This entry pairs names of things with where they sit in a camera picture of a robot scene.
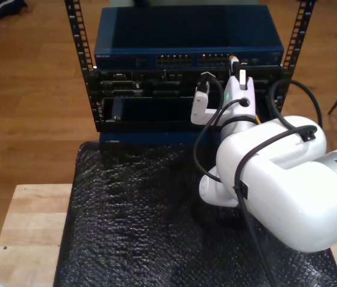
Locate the black rack server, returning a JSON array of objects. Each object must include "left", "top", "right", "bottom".
[{"left": 96, "top": 69, "right": 283, "bottom": 98}]

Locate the black rack shelf tray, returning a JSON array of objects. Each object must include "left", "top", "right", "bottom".
[{"left": 96, "top": 96, "right": 277, "bottom": 133}]

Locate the blue base unit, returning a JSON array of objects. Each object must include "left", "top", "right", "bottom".
[{"left": 99, "top": 130, "right": 226, "bottom": 145}]

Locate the black bubble mat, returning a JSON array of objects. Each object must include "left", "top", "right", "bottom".
[{"left": 53, "top": 140, "right": 337, "bottom": 287}]

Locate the dark sneaker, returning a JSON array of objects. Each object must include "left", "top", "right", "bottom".
[{"left": 0, "top": 0, "right": 27, "bottom": 19}]

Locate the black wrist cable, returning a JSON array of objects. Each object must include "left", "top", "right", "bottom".
[{"left": 207, "top": 98, "right": 249, "bottom": 126}]

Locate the blue network switch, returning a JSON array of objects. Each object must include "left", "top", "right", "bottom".
[{"left": 93, "top": 4, "right": 285, "bottom": 70}]

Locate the black perforated rack post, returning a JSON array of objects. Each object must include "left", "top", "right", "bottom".
[
  {"left": 64, "top": 0, "right": 103, "bottom": 133},
  {"left": 268, "top": 0, "right": 317, "bottom": 132}
]

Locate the black camera cable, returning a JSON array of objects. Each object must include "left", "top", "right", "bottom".
[{"left": 192, "top": 72, "right": 323, "bottom": 287}]

